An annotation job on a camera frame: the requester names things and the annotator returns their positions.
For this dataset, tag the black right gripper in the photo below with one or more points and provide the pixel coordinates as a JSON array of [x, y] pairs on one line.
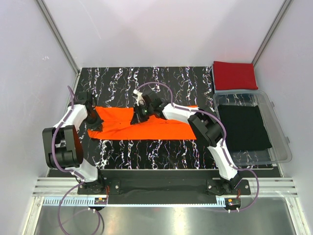
[[137, 118]]

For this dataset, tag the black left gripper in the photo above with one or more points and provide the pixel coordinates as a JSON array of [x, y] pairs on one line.
[[97, 126]]

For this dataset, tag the orange t-shirt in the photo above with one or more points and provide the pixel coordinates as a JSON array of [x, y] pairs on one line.
[[117, 126]]

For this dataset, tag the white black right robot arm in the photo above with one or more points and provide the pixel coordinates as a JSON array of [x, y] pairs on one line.
[[205, 126]]

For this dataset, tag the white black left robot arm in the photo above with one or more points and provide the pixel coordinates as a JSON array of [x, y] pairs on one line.
[[63, 149]]

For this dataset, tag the red folded t-shirt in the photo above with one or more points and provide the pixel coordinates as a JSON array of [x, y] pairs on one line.
[[234, 76]]

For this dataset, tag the black folded t-shirt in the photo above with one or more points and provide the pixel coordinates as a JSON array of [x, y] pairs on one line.
[[245, 129]]

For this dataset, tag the clear plastic bin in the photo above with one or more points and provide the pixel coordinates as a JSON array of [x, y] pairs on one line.
[[280, 151]]

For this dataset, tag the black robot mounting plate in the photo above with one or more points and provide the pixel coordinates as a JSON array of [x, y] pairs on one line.
[[115, 186]]

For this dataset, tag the left aluminium frame post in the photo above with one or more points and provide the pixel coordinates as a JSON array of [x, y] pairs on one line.
[[57, 35]]

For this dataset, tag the aluminium frame post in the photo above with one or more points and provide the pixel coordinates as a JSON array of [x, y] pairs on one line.
[[271, 31], [57, 35]]

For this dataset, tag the aluminium extrusion rail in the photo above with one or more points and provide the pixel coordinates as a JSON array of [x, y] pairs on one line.
[[268, 187]]

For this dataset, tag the slotted cable duct rail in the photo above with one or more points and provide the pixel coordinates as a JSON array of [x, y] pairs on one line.
[[209, 202]]

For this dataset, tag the right aluminium frame post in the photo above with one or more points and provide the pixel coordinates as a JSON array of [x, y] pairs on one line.
[[271, 31]]

